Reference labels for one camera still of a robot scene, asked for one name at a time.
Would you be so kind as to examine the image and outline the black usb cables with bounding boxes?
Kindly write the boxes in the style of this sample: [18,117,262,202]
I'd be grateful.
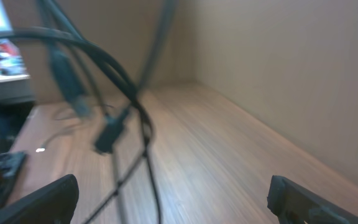
[0,0,180,224]

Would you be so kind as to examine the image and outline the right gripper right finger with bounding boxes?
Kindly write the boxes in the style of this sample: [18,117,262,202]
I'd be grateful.
[267,175,358,224]

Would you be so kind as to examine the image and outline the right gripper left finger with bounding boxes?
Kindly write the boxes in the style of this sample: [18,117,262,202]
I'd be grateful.
[0,174,79,224]

